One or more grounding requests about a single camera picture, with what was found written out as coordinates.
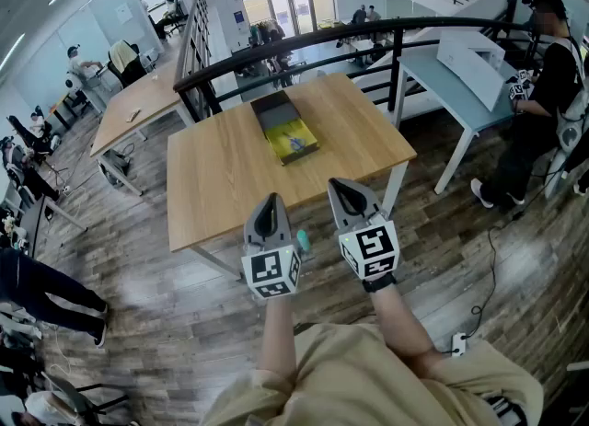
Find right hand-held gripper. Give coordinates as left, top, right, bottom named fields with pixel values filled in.
left=327, top=178, right=400, bottom=281

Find yellow tray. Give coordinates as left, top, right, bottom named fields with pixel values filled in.
left=249, top=89, right=321, bottom=167

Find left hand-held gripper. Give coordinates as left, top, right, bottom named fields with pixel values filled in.
left=241, top=192, right=303, bottom=300

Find blue-handled scissors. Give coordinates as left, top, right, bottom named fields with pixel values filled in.
left=282, top=131, right=307, bottom=153

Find glass entrance door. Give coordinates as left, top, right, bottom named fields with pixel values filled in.
left=240, top=0, right=336, bottom=38

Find black wrist strap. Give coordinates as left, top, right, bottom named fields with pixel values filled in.
left=362, top=272, right=398, bottom=294

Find person's right forearm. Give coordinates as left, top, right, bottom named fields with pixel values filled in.
left=370, top=283, right=444, bottom=382

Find wooden table with white legs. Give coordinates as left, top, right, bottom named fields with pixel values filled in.
left=166, top=72, right=418, bottom=281
left=88, top=68, right=195, bottom=197

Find black floor cable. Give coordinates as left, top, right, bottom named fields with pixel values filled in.
left=469, top=212, right=525, bottom=340

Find white cardboard box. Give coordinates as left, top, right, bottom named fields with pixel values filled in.
left=435, top=29, right=508, bottom=112

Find black office chair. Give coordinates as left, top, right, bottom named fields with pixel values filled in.
left=107, top=39, right=149, bottom=89

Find person's beige shirt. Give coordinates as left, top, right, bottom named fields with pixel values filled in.
left=201, top=321, right=545, bottom=426

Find black curved railing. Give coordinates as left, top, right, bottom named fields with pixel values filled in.
left=173, top=16, right=553, bottom=122

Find pale grey table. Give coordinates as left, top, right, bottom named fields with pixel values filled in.
left=396, top=52, right=517, bottom=196

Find person's left forearm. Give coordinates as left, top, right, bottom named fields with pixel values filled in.
left=256, top=295, right=299, bottom=375

